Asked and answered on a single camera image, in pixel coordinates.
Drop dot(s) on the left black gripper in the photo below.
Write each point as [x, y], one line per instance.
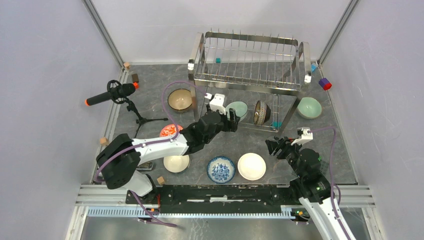
[232, 124]

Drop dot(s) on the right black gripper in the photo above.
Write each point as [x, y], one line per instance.
[283, 143]

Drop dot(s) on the light green ribbed bowl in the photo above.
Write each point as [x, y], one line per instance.
[240, 107]

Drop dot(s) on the black patterned bowl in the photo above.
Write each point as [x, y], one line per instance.
[262, 113]

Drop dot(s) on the orange bowl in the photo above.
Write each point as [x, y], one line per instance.
[251, 166]

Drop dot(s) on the light green bowl front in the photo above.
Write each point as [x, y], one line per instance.
[309, 108]

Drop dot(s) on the blue white patterned bowl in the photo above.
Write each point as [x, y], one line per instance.
[221, 170]

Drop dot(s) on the steel dish rack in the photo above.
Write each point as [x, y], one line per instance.
[272, 69]

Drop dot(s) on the brown beige bowl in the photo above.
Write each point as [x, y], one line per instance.
[180, 100]

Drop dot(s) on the red floral bowl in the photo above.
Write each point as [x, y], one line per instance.
[170, 130]

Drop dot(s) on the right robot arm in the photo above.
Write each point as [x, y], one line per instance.
[318, 185]

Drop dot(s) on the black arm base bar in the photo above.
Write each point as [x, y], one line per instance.
[227, 199]

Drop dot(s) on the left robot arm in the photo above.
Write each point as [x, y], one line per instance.
[118, 162]

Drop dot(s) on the teal block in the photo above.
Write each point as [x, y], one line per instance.
[276, 124]

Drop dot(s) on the purple red block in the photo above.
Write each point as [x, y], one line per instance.
[325, 84]

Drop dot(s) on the blue block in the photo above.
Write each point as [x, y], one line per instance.
[313, 67]

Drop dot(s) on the wooden cube near base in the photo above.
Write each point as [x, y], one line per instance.
[161, 180]

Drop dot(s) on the brown block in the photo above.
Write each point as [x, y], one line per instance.
[135, 78]

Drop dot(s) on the black microphone on tripod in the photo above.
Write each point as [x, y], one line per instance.
[119, 94]

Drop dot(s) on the wooden cube back corner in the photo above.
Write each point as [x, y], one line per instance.
[126, 65]

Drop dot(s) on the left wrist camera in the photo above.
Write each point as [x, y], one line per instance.
[216, 103]

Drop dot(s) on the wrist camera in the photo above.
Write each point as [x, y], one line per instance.
[216, 103]
[305, 135]

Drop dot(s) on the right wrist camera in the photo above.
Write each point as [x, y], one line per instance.
[305, 135]

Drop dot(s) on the wooden cube left rail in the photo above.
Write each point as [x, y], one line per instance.
[103, 141]

